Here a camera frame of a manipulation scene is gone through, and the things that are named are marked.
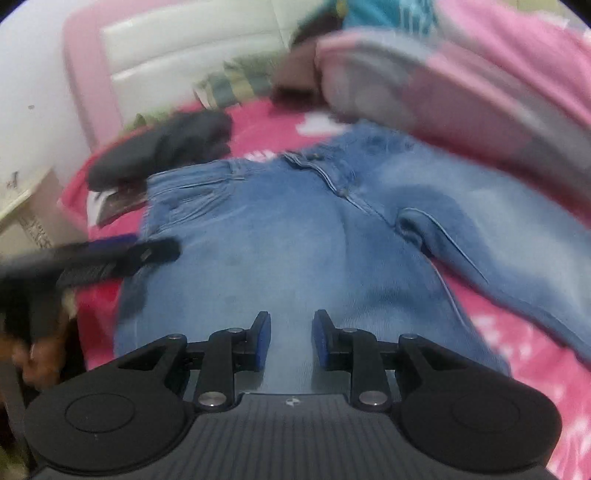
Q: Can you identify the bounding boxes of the pink grey quilt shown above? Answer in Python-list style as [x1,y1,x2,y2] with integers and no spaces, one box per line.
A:
[316,0,591,204]

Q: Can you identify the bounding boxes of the blue denim jeans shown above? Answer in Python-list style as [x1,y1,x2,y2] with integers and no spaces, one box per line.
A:
[113,120,591,407]

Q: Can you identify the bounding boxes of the brown cloth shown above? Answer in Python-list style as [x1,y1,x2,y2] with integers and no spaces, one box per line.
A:
[270,14,352,104]

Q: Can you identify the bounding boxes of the brown cardboard box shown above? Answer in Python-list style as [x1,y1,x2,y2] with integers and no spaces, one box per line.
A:
[18,171,88,252]

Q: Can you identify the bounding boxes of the white padded pink headboard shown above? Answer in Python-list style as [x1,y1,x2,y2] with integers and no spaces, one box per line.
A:
[62,0,333,153]

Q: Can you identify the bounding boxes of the dark printed cloth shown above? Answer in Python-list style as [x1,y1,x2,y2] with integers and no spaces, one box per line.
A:
[95,182,148,227]

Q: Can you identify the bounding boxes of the person's left hand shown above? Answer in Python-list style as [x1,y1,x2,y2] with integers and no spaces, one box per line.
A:
[9,323,71,388]

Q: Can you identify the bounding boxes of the dark grey garment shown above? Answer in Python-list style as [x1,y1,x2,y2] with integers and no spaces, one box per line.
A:
[88,111,234,192]

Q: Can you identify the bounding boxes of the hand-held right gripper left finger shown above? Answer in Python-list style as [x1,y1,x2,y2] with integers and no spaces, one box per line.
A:
[117,310,273,413]

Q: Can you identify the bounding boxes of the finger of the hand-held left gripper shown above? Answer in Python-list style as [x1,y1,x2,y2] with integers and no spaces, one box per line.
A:
[59,236,182,289]

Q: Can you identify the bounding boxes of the teal striped blanket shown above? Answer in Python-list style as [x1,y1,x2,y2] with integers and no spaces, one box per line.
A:
[332,0,439,35]

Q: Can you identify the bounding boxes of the pink floral bed sheet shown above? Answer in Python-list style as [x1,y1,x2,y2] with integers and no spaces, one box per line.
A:
[58,99,591,480]

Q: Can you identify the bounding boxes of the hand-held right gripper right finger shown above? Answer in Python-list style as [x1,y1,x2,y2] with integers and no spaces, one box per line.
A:
[311,309,465,413]

